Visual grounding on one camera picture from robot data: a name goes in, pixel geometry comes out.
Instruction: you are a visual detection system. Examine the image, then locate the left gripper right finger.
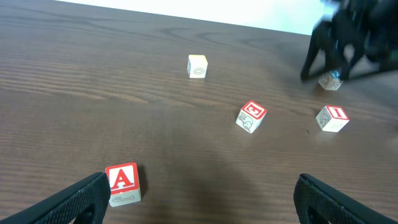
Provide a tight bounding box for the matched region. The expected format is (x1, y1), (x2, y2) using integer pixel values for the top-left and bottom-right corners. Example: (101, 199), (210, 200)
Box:
(294, 174), (397, 224)

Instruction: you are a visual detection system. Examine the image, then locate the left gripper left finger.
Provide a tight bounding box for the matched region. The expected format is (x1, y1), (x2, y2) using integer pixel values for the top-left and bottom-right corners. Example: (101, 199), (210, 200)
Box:
(1, 172), (110, 224)

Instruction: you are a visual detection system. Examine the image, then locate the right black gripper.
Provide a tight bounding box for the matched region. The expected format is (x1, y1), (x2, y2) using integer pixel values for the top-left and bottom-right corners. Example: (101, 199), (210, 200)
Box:
(300, 0), (397, 81)

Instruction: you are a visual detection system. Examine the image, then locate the blue number 2 block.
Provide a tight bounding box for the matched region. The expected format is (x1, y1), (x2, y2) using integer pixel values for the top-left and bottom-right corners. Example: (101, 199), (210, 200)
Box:
(318, 70), (343, 91)

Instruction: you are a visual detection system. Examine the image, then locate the red letter A block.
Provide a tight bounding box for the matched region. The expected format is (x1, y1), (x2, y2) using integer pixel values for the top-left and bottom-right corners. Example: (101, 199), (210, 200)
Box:
(105, 162), (142, 207)

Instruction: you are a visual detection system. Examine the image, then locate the red letter I block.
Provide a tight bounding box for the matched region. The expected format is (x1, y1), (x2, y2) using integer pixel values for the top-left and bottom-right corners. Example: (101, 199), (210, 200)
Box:
(315, 105), (349, 133)

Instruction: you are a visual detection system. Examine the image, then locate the red letter E block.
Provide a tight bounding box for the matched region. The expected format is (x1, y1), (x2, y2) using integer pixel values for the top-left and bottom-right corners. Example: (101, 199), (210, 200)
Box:
(236, 100), (267, 133)

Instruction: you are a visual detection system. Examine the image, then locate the yellow top block far left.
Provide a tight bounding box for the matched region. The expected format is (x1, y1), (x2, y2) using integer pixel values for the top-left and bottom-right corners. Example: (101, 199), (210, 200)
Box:
(187, 55), (208, 78)

